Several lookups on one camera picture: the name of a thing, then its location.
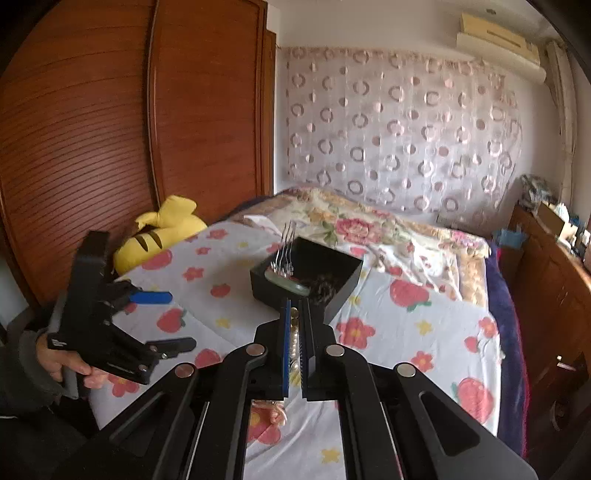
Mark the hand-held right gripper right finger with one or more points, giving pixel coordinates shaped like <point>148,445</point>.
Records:
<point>307,346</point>

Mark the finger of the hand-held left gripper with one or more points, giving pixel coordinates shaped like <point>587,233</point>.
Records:
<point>173,345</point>
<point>150,297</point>

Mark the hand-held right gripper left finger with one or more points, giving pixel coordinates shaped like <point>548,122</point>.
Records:
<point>287,346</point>

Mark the green jade bangle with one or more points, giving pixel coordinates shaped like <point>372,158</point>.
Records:
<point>288,285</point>

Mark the black box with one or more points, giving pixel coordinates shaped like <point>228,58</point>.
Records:
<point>341,277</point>

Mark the silver hair comb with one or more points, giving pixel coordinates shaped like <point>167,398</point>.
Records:
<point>282,251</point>

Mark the person's left forearm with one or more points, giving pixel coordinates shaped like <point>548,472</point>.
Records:
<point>27,369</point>

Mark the person's left hand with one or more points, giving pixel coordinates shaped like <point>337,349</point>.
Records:
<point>69,362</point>

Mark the yellow plush toy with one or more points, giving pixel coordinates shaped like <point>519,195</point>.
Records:
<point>166,226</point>

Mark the strawberry print bed sheet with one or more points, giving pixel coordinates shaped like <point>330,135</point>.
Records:
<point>221,277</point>

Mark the floral quilt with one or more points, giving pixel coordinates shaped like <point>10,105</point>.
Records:
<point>392,240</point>

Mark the brown wooden wardrobe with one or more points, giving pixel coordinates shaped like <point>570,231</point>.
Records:
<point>115,138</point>

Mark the dark blue blanket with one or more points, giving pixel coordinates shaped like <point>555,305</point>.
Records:
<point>508,350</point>

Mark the blue bag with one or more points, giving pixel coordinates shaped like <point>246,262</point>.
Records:
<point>510,239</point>

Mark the circle pattern sheer curtain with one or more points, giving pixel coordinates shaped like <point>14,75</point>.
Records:
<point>401,134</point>

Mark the brown wooden cabinet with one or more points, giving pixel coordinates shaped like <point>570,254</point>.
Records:
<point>554,295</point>

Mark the cardboard box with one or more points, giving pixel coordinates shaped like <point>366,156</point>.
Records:
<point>550,219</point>

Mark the patterned cloth pile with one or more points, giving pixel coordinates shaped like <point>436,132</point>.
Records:
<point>538,189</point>

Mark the wall air conditioner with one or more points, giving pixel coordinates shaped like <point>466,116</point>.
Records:
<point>498,46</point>

